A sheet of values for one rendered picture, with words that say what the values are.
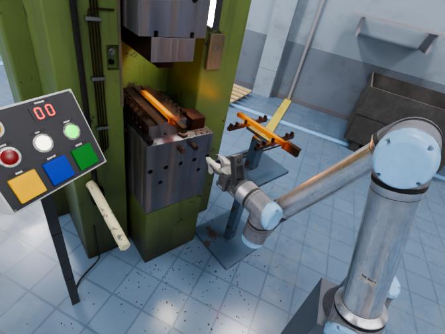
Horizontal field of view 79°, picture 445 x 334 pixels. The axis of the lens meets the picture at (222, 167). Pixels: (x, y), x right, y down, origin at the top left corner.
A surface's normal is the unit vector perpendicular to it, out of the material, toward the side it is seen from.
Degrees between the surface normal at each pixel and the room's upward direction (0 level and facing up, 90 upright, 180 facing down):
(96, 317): 0
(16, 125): 60
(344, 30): 90
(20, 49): 90
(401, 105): 90
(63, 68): 90
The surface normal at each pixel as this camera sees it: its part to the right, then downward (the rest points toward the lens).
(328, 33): -0.38, 0.50
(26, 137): 0.85, -0.04
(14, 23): 0.60, 0.56
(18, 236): 0.18, -0.79
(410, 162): -0.62, 0.25
